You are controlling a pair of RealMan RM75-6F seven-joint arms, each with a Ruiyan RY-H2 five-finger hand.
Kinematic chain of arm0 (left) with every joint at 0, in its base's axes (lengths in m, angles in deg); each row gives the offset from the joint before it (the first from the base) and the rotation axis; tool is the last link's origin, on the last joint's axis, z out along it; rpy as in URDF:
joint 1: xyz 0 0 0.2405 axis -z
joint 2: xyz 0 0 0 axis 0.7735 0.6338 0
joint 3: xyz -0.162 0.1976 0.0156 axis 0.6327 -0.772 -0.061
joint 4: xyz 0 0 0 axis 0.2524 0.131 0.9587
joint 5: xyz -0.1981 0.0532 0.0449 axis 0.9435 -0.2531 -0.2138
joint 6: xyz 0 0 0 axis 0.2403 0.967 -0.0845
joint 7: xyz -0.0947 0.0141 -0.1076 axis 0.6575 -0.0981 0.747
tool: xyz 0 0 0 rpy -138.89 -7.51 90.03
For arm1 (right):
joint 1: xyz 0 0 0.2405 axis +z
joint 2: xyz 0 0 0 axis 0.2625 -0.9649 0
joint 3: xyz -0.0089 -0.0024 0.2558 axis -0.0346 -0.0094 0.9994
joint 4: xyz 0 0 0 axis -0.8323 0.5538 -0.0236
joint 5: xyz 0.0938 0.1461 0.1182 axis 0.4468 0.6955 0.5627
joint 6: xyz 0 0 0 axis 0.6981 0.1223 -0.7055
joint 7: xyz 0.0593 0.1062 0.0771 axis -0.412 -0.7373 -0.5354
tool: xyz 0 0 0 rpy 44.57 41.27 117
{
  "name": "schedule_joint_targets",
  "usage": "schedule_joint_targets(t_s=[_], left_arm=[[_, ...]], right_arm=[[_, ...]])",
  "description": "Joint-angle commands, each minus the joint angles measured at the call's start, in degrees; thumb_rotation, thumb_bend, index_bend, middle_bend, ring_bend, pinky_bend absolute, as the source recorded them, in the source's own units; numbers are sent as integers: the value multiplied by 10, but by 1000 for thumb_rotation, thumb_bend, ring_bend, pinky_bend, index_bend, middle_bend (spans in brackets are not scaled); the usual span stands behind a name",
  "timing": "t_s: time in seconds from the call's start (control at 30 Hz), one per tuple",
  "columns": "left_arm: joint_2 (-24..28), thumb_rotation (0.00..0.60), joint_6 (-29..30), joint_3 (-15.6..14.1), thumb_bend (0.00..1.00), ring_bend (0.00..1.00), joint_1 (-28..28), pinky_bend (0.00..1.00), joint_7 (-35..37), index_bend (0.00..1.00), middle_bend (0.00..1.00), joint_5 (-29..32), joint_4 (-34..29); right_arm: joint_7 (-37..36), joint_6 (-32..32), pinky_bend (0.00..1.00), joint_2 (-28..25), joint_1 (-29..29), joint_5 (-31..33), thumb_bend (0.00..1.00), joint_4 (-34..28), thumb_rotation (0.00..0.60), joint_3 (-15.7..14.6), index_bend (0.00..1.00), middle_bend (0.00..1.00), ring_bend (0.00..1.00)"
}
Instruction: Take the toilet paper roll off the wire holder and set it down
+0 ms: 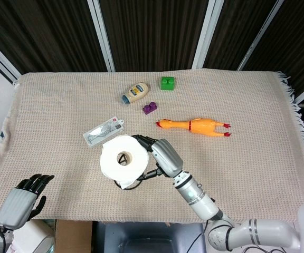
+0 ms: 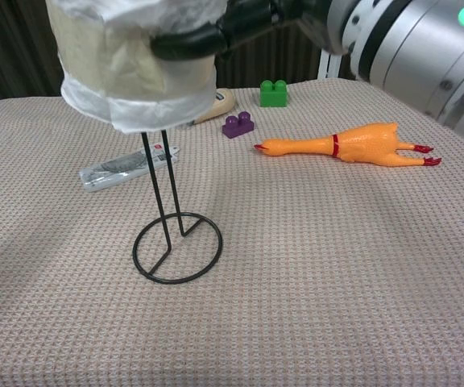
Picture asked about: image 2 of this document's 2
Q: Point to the black and grey right hand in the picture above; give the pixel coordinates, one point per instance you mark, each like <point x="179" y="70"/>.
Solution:
<point x="252" y="18"/>

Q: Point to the white paper towel roll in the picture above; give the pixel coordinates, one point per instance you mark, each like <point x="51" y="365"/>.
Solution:
<point x="115" y="60"/>

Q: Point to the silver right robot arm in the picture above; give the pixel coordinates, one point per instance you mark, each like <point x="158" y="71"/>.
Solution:
<point x="417" y="52"/>

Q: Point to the green toy building block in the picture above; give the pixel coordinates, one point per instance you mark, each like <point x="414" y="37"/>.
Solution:
<point x="274" y="94"/>

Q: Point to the beige mayonnaise squeeze bottle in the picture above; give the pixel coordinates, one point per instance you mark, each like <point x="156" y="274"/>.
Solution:
<point x="222" y="106"/>

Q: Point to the purple toy building block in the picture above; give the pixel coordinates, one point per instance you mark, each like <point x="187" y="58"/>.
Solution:
<point x="236" y="127"/>

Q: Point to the yellow rubber chicken toy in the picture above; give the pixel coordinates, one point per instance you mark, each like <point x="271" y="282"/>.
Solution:
<point x="357" y="145"/>

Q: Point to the packaged clear ruler set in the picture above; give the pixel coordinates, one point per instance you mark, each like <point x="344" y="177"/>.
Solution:
<point x="111" y="173"/>

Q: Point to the beige woven tablecloth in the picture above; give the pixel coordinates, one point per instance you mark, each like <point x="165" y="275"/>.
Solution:
<point x="296" y="282"/>

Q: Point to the white metal frame post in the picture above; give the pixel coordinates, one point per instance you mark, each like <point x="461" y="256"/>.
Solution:
<point x="330" y="66"/>

